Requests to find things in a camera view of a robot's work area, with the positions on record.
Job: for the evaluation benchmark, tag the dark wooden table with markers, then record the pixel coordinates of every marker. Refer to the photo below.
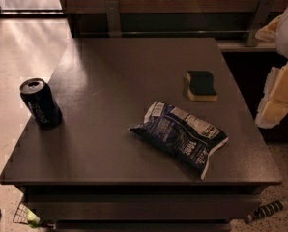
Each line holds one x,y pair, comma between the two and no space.
98,172

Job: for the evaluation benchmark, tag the metal rail with brackets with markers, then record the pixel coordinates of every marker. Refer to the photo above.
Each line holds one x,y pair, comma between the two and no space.
224,26

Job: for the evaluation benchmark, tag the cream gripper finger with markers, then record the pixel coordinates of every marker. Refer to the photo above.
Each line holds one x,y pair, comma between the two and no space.
273,107
268,32

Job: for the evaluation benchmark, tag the green and yellow sponge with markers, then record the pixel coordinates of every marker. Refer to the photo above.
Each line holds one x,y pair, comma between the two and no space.
201,86

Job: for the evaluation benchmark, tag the blue chip bag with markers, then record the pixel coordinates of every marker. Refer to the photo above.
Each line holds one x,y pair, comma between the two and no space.
185,137

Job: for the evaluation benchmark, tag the dark pepsi can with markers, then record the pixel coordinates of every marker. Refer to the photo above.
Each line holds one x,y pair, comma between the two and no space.
37,96

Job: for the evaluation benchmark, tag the wire basket with green item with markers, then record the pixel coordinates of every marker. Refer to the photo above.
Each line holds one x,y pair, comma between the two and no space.
25,216

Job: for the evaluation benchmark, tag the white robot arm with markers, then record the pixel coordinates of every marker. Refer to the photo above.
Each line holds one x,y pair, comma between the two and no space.
281,40

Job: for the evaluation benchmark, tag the striped handle on floor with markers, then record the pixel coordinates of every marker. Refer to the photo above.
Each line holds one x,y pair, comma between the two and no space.
268,210

